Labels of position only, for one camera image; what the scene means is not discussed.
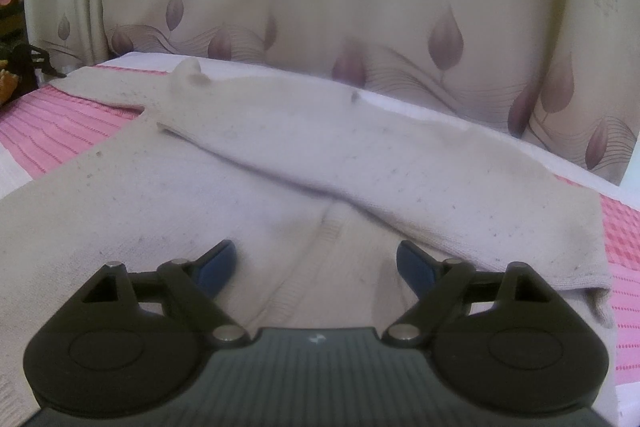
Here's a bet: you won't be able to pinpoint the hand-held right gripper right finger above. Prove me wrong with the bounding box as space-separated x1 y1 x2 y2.
383 240 557 345

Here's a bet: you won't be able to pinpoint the black object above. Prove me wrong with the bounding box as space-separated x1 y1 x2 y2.
9 42 54 78

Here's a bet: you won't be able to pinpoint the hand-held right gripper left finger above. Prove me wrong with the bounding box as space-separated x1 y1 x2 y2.
80 240 248 345

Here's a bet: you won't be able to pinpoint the pink checked blanket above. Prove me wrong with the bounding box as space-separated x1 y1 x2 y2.
0 57 640 427

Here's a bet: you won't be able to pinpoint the cream knit sweater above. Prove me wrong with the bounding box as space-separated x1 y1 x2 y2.
0 59 617 410

